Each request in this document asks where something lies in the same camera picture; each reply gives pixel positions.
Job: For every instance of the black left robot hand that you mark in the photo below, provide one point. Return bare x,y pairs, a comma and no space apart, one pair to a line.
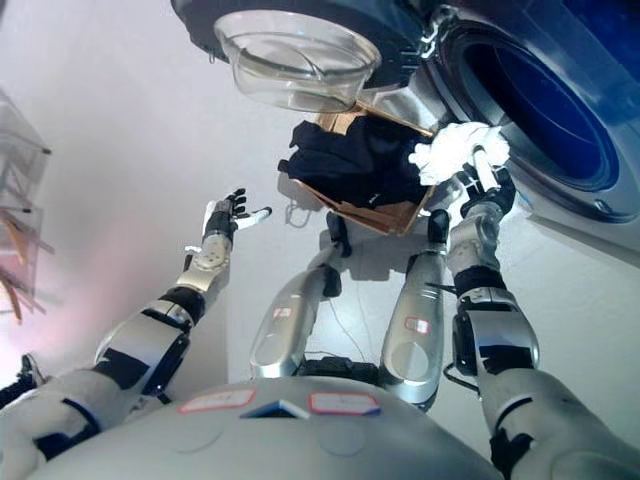
230,212

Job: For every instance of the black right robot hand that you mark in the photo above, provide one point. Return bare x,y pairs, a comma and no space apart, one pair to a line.
492,190

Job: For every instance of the white cloth garment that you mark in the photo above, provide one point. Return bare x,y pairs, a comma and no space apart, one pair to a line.
450,150

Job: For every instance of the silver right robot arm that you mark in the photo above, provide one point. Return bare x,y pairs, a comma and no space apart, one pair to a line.
500,330

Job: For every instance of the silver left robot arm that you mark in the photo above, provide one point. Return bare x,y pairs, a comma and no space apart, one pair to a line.
140,350

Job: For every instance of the grey front-load washing machine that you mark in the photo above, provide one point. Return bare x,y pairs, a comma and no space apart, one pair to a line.
550,115

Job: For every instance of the black clothes pile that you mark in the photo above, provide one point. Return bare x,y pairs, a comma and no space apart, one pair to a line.
350,165

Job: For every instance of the round glass washing machine door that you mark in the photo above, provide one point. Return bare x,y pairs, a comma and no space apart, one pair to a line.
300,55

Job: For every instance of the brown cardboard box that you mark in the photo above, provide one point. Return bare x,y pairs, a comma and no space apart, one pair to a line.
380,220

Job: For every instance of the silver right robot leg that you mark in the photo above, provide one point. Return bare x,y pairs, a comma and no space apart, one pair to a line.
417,325

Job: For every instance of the clear acrylic rack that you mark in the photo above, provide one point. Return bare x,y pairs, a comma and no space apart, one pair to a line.
17,200

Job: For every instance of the grey robot torso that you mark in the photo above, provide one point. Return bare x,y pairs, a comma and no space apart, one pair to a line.
280,440

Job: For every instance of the black white sneaker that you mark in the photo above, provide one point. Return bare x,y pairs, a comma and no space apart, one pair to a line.
27,375

